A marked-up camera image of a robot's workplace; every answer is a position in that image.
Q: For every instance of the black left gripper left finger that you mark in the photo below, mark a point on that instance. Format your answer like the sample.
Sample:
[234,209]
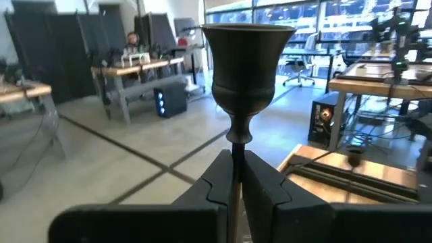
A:
[189,219]

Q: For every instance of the black partition panels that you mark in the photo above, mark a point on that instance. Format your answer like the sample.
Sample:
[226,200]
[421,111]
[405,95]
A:
[60,57]

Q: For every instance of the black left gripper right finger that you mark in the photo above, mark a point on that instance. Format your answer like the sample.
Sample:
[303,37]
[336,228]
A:
[303,222]

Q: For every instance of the person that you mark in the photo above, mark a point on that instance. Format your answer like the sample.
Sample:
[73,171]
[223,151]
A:
[133,42]

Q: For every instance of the black background robot arm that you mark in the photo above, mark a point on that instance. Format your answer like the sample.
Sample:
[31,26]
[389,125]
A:
[400,40]

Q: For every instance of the black computer tower blue lights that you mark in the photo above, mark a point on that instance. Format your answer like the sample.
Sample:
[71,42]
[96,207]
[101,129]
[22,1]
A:
[170,101]

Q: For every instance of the black tall metal candlestick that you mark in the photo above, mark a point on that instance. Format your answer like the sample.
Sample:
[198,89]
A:
[354,156]
[246,67]

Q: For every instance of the grey office chair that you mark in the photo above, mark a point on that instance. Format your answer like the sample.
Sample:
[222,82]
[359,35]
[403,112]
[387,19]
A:
[303,64]

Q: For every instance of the white desktop rack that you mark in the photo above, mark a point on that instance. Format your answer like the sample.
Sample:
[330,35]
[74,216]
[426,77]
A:
[135,59]

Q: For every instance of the wooden desk with grey legs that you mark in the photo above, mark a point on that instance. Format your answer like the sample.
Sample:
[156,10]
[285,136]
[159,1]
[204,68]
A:
[135,69]
[371,88]
[23,92]

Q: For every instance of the black computer tower orange fan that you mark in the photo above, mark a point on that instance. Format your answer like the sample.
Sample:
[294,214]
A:
[324,116]

